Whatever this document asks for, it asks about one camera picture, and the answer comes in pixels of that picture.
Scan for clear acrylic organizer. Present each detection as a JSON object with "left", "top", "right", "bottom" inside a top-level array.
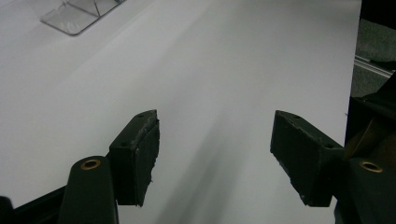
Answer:
[{"left": 39, "top": 0, "right": 127, "bottom": 37}]

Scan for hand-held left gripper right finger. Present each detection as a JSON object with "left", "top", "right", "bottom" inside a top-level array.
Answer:
[{"left": 269, "top": 109, "right": 347, "bottom": 208}]

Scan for black metal stand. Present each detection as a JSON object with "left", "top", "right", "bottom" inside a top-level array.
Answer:
[{"left": 348, "top": 72, "right": 396, "bottom": 132}]

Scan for white table cover sheet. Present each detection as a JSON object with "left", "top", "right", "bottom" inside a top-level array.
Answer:
[{"left": 0, "top": 0, "right": 363, "bottom": 224}]

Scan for aluminium floor rail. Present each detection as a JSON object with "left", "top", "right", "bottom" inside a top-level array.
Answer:
[{"left": 354, "top": 54, "right": 395, "bottom": 79}]

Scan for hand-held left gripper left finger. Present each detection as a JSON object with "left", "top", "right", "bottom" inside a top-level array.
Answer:
[{"left": 107, "top": 108, "right": 161, "bottom": 207}]

